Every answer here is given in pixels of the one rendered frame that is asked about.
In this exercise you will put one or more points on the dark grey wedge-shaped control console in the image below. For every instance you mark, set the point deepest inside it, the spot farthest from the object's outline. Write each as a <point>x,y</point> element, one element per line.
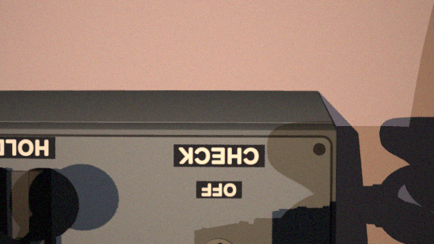
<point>166,167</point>

